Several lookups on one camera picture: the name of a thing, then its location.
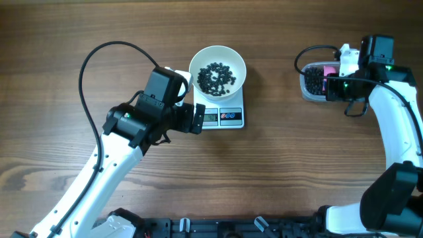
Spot pink scoop with blue handle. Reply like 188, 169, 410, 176
322, 65, 336, 92

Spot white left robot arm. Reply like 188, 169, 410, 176
12, 67, 205, 237

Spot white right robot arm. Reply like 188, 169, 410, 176
325, 35, 422, 237

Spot white digital kitchen scale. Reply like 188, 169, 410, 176
194, 88, 245, 130

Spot black beans in bowl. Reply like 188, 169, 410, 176
196, 62, 237, 97

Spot white bowl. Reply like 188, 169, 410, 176
189, 46, 247, 99

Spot clear plastic bean container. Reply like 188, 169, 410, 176
299, 61, 366, 102

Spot black beans in container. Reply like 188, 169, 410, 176
304, 67, 325, 96

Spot black left camera cable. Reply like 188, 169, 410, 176
46, 40, 160, 237

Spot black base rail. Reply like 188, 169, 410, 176
89, 208, 332, 238

